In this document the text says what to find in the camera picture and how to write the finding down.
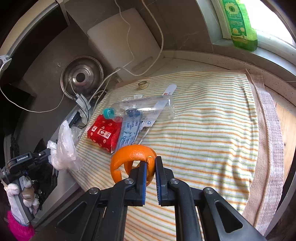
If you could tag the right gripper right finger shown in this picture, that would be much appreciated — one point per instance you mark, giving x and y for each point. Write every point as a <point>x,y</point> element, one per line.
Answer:
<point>177,193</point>

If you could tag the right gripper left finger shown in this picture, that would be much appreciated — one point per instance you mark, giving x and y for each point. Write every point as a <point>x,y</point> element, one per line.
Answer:
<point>128,192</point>

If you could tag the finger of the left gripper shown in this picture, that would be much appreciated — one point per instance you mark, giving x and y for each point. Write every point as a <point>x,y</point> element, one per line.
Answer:
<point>41,156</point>

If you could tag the clear plastic bag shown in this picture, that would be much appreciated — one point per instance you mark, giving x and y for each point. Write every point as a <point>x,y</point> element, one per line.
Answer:
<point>63,154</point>

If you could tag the orange peel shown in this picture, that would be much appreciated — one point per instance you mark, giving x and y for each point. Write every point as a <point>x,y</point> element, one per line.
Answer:
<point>127,155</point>

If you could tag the white gloved left hand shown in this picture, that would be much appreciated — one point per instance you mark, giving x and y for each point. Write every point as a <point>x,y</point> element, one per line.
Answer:
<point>22,199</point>

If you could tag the red tissue pack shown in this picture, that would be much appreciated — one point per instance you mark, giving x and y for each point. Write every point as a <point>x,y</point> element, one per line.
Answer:
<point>105,133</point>

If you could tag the striped towel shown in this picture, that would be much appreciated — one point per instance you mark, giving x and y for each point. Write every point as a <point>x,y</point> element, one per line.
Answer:
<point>212,141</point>

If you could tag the blue white wrapper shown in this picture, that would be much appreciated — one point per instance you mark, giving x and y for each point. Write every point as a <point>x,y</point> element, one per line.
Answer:
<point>132,125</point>

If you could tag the white power strip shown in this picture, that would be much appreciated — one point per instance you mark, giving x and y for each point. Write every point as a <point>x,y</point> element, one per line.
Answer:
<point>82,103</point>

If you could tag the clear plastic bottle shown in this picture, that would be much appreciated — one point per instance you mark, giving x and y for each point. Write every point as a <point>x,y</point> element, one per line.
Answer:
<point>154,108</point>

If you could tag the steel pot lid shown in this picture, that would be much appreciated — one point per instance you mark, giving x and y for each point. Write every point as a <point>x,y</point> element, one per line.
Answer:
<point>82,75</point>

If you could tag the white cutting board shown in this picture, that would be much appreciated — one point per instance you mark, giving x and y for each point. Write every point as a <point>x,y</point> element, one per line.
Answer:
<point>124,40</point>

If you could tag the green dish soap bottle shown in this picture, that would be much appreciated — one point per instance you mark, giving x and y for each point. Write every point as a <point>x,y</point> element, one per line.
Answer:
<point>242,34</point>

